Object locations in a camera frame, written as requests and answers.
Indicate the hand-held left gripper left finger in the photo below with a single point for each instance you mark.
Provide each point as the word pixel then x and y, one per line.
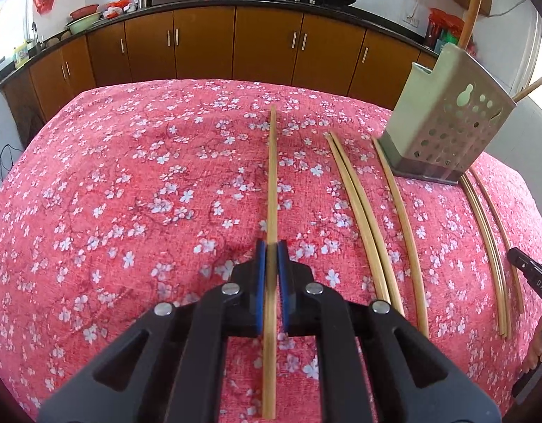
pixel 260 291

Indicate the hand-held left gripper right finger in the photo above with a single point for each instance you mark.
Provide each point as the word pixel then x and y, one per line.
pixel 283 291

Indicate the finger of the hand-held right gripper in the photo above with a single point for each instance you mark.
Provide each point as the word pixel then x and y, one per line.
pixel 537 284

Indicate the grey perforated chopstick holder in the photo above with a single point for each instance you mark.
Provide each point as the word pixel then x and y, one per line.
pixel 451 119

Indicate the pink floral tablecloth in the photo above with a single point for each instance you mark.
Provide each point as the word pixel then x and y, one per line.
pixel 121 229

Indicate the brown wooden base cabinets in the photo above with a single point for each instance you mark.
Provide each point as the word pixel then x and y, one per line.
pixel 200 44

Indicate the red packaged goods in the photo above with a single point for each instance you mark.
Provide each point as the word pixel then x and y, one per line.
pixel 443 28

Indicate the black kitchen countertop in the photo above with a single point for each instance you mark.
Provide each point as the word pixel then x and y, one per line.
pixel 187 4

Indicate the green basin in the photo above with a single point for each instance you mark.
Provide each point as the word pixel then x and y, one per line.
pixel 84 24

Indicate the red basin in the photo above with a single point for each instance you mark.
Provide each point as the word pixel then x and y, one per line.
pixel 84 10

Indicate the metal faucet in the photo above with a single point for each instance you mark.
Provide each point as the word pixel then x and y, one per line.
pixel 35 35

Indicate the white window frame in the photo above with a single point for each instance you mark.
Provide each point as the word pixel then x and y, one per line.
pixel 537 39

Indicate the white wall socket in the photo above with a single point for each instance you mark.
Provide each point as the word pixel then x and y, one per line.
pixel 412 20

